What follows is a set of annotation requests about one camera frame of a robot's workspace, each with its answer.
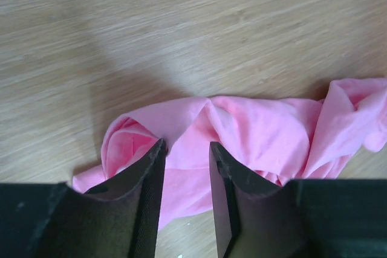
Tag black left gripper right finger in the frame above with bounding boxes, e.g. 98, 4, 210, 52
210, 142, 386, 257

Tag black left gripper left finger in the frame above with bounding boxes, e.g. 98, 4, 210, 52
1, 140, 166, 257

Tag pink t shirt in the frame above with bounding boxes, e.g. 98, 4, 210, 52
73, 78, 386, 227

